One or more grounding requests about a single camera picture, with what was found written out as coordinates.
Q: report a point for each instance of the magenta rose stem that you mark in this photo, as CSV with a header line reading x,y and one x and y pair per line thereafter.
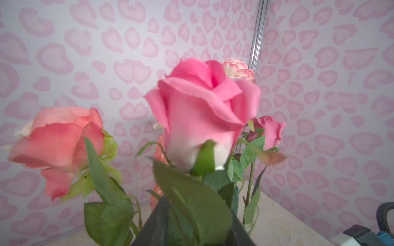
x,y
260,144

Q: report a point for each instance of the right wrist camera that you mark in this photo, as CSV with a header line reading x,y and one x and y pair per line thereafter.
x,y
358,235

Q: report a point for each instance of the salmon pink rose stem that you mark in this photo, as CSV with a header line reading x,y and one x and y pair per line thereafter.
x,y
73,152

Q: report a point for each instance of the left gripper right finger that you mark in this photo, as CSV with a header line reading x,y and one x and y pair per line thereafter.
x,y
238,236

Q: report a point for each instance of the hot pink rose stem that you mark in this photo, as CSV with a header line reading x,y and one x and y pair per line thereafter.
x,y
203,113

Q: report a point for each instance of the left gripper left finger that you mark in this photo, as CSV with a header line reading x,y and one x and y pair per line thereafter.
x,y
155,230

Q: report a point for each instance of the coral rose spray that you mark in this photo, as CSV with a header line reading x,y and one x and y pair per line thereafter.
x,y
160,157

